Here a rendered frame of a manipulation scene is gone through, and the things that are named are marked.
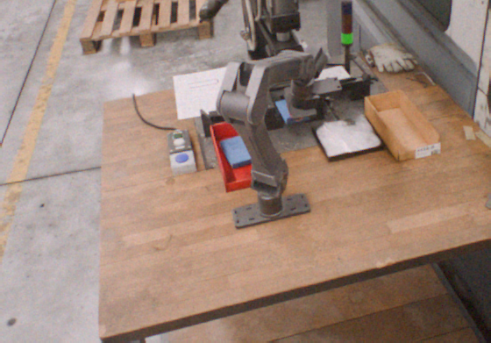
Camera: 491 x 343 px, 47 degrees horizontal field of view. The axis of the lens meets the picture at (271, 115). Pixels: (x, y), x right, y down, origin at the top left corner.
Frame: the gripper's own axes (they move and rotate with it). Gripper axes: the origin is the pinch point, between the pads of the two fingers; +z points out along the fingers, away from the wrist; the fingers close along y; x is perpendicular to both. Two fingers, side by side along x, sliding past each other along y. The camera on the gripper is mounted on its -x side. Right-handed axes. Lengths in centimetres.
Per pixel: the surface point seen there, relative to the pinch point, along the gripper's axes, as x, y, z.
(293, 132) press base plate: -0.3, 3.2, 14.1
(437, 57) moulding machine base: -63, 28, 25
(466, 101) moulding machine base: -61, 5, 20
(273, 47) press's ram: 2.6, 18.9, -9.5
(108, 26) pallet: 76, 231, 205
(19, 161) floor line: 129, 99, 159
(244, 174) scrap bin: 18.1, -10.2, 7.5
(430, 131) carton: -35.7, -12.3, 0.8
